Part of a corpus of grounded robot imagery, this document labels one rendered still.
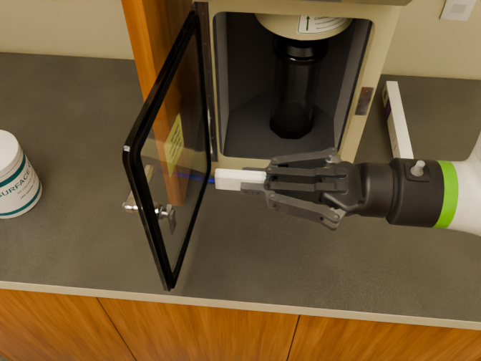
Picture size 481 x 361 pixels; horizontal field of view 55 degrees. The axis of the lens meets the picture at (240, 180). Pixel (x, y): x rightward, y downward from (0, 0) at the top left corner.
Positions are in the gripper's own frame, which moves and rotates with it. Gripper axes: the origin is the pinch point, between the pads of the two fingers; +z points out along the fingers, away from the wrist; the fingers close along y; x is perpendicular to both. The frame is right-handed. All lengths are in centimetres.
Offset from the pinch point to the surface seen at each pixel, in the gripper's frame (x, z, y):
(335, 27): -5.0, -13.3, -29.6
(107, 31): 27, 44, -69
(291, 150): 26.2, -8.5, -29.0
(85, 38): 29, 51, -69
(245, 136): 26.2, 2.0, -32.2
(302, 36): -4.5, -7.8, -27.5
